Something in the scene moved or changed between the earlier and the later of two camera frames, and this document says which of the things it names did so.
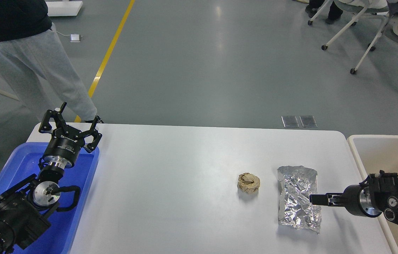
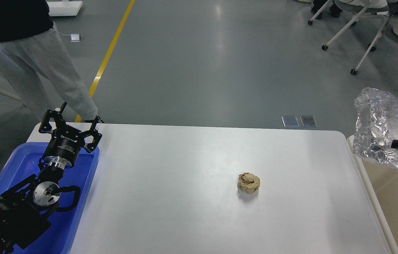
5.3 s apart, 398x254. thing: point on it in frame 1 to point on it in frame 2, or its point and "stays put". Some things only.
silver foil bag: (296, 183) to (379, 120)
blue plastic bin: (59, 238) stays put
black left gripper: (65, 144) stays put
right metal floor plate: (308, 121) stays put
